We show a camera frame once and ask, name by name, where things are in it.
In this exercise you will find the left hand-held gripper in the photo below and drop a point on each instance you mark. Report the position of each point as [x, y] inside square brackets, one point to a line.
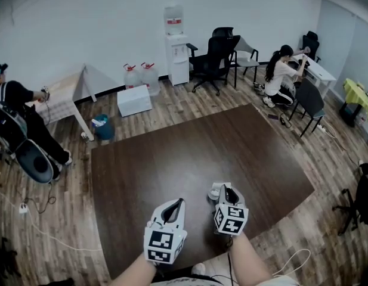
[163, 243]

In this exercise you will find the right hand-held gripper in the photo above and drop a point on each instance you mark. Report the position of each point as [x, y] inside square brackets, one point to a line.
[231, 220]

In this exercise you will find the small white object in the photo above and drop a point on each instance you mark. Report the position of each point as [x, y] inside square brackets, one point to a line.
[214, 193]

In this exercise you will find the person's left forearm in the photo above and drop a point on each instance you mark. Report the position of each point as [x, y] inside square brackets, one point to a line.
[136, 271]

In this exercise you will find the person's right forearm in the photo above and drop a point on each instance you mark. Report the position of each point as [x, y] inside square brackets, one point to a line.
[249, 264]

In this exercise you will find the person's white shoe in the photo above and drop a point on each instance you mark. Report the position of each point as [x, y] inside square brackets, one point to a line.
[198, 269]

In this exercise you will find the person's grey clothing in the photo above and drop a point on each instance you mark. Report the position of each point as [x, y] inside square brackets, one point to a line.
[186, 282]

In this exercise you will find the dark phone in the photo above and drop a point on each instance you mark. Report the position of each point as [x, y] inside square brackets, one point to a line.
[272, 116]

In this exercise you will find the teal waste bin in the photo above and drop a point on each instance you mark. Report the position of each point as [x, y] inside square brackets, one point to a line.
[103, 128]

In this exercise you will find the white box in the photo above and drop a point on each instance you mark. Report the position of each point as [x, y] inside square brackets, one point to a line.
[134, 100]

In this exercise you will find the dark grey chair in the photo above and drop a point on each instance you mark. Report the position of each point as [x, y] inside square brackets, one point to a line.
[310, 100]

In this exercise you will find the black office chair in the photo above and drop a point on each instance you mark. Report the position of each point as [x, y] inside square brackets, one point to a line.
[311, 45]
[213, 58]
[364, 195]

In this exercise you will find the clear water bottle red cap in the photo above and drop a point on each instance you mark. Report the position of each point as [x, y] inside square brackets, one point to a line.
[150, 79]
[131, 77]

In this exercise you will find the grey shell chair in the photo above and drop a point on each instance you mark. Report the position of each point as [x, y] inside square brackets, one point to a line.
[34, 162]

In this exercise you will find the white power strip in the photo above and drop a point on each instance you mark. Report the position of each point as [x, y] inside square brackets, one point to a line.
[23, 208]

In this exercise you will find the white water dispenser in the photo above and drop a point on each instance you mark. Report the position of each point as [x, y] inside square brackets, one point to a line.
[176, 58]

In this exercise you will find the white desk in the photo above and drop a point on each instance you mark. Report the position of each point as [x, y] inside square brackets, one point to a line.
[319, 71]

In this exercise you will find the white table with checked cloth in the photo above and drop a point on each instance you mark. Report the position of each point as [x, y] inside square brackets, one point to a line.
[64, 94]

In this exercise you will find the table with yellow-green cloth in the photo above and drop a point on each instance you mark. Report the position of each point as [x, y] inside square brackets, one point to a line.
[358, 95]

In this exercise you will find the water jug with red label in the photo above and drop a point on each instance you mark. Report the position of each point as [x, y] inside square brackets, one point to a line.
[173, 19]

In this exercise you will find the grey chair with black frame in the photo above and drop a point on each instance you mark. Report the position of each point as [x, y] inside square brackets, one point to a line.
[246, 55]

